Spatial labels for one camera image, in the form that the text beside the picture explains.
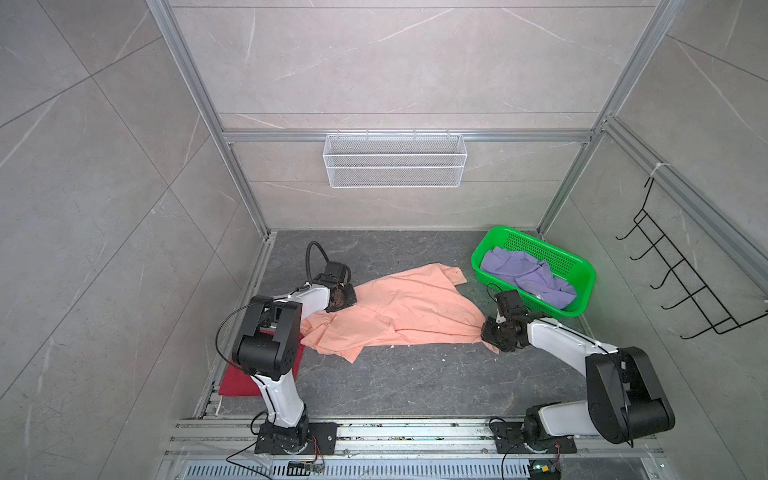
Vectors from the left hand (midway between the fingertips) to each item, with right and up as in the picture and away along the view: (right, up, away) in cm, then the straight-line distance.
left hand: (349, 291), depth 99 cm
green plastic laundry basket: (+77, +7, +4) cm, 78 cm away
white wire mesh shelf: (+16, +45, +2) cm, 48 cm away
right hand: (+44, -12, -7) cm, 46 cm away
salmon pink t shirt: (+25, -4, -1) cm, 26 cm away
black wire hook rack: (+80, +4, -37) cm, 88 cm away
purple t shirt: (+64, +5, +4) cm, 65 cm away
